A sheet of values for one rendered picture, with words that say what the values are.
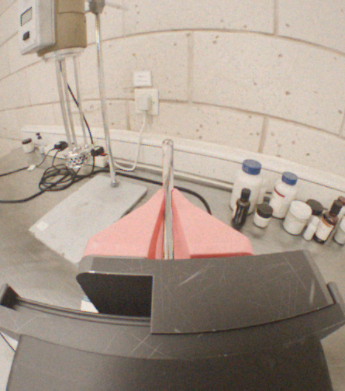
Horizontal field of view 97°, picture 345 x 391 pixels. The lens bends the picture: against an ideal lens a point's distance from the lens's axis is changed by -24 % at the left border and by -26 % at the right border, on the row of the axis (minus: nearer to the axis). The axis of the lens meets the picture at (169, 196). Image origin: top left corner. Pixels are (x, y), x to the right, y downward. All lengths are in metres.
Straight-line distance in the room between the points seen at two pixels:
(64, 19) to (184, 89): 0.38
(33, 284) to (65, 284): 0.08
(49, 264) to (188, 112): 0.54
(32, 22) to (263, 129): 0.59
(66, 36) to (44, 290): 0.47
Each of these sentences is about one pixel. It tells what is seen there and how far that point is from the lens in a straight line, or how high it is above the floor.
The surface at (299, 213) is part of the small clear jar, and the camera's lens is 0.50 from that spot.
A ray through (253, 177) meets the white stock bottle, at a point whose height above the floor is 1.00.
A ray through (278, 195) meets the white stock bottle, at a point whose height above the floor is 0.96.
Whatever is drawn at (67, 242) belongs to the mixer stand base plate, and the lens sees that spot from 0.48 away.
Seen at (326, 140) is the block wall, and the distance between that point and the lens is 0.63.
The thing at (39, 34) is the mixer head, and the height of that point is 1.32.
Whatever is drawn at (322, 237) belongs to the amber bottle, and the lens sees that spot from 0.56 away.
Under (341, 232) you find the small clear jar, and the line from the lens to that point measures 0.59.
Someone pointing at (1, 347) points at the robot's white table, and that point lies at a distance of 0.45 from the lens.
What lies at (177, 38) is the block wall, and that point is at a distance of 0.63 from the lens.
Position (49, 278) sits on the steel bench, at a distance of 0.45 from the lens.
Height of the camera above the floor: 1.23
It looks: 36 degrees down
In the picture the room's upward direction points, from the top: straight up
